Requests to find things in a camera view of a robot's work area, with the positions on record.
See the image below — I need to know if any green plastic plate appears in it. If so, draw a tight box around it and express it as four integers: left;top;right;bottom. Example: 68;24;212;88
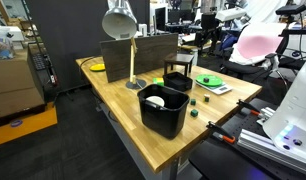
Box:
195;74;224;88

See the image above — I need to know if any orange floor mat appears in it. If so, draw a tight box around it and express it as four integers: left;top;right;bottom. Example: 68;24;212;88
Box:
0;105;59;148

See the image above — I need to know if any white paper in bin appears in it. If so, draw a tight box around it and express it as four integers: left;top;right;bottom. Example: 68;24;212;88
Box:
145;95;166;108

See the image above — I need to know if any small dark wooden stool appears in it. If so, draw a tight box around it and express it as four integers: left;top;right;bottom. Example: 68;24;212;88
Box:
163;53;195;77

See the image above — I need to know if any black office chair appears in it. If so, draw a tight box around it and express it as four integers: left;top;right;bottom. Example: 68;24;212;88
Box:
221;23;292;84

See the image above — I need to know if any aluminium extrusion bracket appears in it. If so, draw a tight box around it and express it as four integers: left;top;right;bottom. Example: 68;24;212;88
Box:
237;129;306;176

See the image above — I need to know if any black clamp orange handle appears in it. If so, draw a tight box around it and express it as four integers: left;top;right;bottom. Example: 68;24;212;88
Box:
236;99;262;117
206;120;236;145

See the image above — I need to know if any black fabric box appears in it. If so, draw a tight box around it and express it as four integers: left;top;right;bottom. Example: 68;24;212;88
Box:
162;71;194;93

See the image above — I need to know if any white kitchen scale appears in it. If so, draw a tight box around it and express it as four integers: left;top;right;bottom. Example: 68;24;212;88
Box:
195;79;234;96

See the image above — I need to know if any dark wooden back panel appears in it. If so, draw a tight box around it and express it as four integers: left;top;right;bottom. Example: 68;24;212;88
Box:
99;33;179;84

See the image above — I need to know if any yellow disc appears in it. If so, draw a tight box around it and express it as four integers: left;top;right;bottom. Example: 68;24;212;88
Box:
89;63;107;72

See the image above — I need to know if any cardboard box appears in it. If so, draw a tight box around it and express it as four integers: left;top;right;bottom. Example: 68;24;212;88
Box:
0;57;47;122

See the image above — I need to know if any black trash bin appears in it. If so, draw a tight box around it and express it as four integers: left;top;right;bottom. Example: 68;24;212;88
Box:
137;83;191;140

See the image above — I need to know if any pink cloth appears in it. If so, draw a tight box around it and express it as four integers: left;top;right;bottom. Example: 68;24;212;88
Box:
230;22;286;65

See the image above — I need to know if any wooden desk lamp grey shade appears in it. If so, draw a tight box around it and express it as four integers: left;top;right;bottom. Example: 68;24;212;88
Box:
101;0;148;90

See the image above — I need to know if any black breadboard base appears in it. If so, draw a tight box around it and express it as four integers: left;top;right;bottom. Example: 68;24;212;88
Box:
188;98;306;180

